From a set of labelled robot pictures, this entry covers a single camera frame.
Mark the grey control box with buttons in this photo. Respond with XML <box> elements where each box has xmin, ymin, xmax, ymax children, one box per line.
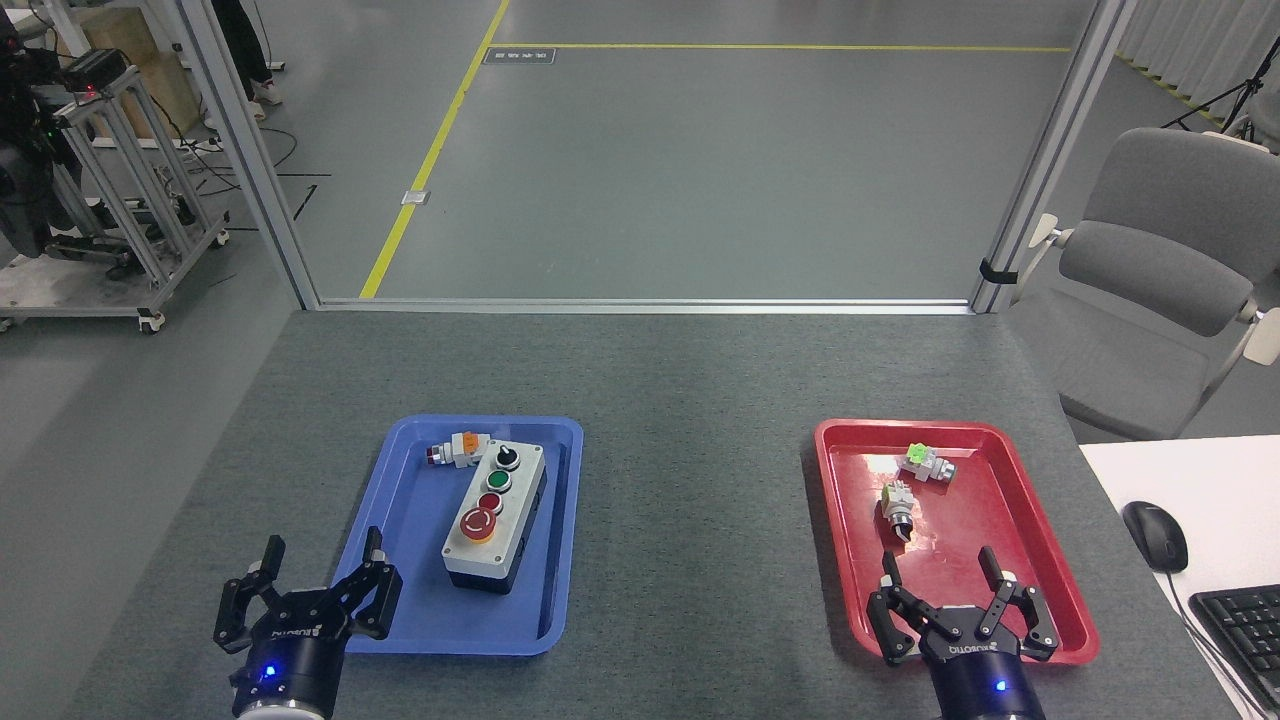
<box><xmin>441</xmin><ymin>440</ymin><xmax>549</xmax><ymax>595</ymax></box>

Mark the red plastic tray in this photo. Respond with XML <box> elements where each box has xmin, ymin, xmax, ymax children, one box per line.
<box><xmin>813</xmin><ymin>418</ymin><xmax>1101</xmax><ymax>666</ymax></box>

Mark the silver aluminium post with strap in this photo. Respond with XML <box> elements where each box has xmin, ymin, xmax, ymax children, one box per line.
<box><xmin>968</xmin><ymin>0</ymin><xmax>1139</xmax><ymax>315</ymax></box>

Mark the green push button switch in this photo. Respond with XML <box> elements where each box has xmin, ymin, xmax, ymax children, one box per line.
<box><xmin>897</xmin><ymin>443</ymin><xmax>957</xmax><ymax>485</ymax></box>

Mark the black tripod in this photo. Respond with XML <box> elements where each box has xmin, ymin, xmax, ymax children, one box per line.
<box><xmin>1160</xmin><ymin>40</ymin><xmax>1280</xmax><ymax>136</ymax></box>

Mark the wooden box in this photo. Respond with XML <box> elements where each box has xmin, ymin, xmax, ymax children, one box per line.
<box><xmin>75</xmin><ymin>8</ymin><xmax>201</xmax><ymax>141</ymax></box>

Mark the black computer mouse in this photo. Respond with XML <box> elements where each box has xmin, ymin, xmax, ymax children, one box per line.
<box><xmin>1122</xmin><ymin>500</ymin><xmax>1190</xmax><ymax>574</ymax></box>

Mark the white desk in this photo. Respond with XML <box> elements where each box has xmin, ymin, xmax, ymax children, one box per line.
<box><xmin>1078</xmin><ymin>434</ymin><xmax>1280</xmax><ymax>720</ymax></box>

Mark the person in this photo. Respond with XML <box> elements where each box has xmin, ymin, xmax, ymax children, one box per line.
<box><xmin>208</xmin><ymin>0</ymin><xmax>287</xmax><ymax>123</ymax></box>

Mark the white curtain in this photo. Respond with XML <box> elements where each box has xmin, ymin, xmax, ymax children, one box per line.
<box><xmin>1115</xmin><ymin>0</ymin><xmax>1280</xmax><ymax>131</ymax></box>

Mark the aluminium frame cart on wheels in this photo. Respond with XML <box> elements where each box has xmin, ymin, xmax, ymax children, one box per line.
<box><xmin>0</xmin><ymin>65</ymin><xmax>231</xmax><ymax>336</ymax></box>

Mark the silver aluminium rail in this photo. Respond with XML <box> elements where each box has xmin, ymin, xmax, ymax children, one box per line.
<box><xmin>315</xmin><ymin>298</ymin><xmax>976</xmax><ymax>317</ymax></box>

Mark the black knob selector switch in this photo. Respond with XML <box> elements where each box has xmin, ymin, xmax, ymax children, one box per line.
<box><xmin>878</xmin><ymin>481</ymin><xmax>918</xmax><ymax>546</ymax></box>

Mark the blue plastic tray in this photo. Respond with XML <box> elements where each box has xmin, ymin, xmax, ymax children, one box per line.
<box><xmin>330</xmin><ymin>415</ymin><xmax>584</xmax><ymax>658</ymax></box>

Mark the black floor cable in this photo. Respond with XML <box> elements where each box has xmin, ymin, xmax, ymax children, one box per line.
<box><xmin>185</xmin><ymin>122</ymin><xmax>333</xmax><ymax>223</ymax></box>

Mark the black keyboard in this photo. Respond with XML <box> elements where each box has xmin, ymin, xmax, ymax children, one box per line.
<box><xmin>1189</xmin><ymin>585</ymin><xmax>1280</xmax><ymax>717</ymax></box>

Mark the grey office chair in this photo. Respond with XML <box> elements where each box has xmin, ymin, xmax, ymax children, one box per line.
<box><xmin>1005</xmin><ymin>127</ymin><xmax>1280</xmax><ymax>442</ymax></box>

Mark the black machine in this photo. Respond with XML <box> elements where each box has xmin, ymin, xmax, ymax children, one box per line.
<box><xmin>0</xmin><ymin>10</ymin><xmax>93</xmax><ymax>263</ymax></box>

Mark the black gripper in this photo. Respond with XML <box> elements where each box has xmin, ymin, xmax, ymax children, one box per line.
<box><xmin>213</xmin><ymin>527</ymin><xmax>403</xmax><ymax>717</ymax></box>
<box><xmin>866</xmin><ymin>546</ymin><xmax>1059</xmax><ymax>720</ymax></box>

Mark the red push button switch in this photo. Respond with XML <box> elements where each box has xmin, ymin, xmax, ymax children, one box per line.
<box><xmin>426</xmin><ymin>432</ymin><xmax>489</xmax><ymax>471</ymax></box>

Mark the black mouse cable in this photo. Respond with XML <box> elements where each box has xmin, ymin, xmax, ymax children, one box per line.
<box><xmin>1164</xmin><ymin>568</ymin><xmax>1273</xmax><ymax>720</ymax></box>

